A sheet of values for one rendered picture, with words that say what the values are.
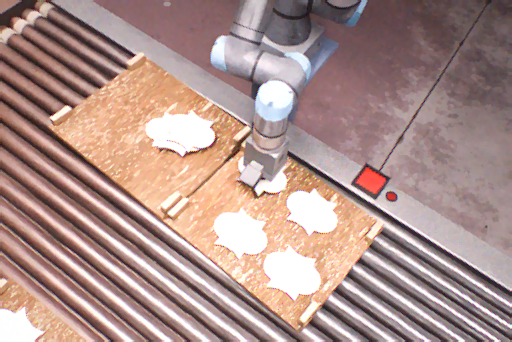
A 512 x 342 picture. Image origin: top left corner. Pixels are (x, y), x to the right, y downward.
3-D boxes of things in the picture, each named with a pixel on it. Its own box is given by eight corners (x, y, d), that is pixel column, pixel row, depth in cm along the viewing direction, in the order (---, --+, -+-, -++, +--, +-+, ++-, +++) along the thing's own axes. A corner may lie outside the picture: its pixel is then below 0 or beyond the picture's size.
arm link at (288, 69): (270, 39, 125) (251, 71, 119) (317, 56, 123) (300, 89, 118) (266, 63, 131) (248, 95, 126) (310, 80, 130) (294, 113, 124)
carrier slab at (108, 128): (145, 59, 162) (144, 55, 161) (253, 135, 150) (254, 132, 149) (49, 130, 146) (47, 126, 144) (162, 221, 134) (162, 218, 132)
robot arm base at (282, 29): (275, 6, 175) (280, -21, 167) (318, 25, 172) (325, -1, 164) (252, 32, 167) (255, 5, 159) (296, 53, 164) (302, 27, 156)
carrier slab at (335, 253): (256, 137, 150) (256, 134, 148) (383, 228, 138) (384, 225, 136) (164, 223, 134) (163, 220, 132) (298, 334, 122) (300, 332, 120)
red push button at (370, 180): (365, 169, 148) (367, 166, 146) (385, 181, 146) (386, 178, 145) (354, 184, 145) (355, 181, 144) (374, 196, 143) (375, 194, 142)
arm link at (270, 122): (301, 84, 116) (286, 112, 112) (294, 116, 125) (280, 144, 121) (266, 71, 117) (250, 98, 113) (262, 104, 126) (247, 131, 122)
